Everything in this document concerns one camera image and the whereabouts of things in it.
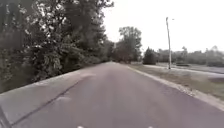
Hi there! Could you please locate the tall leafy tree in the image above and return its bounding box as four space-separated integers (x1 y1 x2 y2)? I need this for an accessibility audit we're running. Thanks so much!
111 26 143 64

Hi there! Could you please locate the grey asphalt path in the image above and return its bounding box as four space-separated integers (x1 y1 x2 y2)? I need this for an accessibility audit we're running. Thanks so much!
9 61 224 128

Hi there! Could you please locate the dark conical bush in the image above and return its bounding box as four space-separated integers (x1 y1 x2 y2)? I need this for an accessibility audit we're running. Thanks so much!
142 47 158 66

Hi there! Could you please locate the pale lamp pole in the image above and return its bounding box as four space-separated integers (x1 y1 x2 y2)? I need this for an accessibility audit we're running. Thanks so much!
165 16 175 70

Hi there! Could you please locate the pale gravel strip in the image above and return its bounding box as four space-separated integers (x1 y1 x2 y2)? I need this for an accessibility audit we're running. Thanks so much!
126 64 224 113

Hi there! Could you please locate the dense wood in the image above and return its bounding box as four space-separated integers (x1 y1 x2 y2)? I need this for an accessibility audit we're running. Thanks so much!
0 0 116 94

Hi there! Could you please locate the grass verge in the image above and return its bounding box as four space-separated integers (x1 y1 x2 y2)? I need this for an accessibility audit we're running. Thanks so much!
128 63 224 101

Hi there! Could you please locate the row of trees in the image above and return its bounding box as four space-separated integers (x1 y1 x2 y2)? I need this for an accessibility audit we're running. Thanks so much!
156 45 224 68

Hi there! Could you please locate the grey road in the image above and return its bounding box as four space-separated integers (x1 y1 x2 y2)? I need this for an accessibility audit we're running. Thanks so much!
143 63 224 79

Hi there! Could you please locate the pale concrete strip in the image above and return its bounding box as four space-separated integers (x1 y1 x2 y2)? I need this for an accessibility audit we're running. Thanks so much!
0 64 98 126

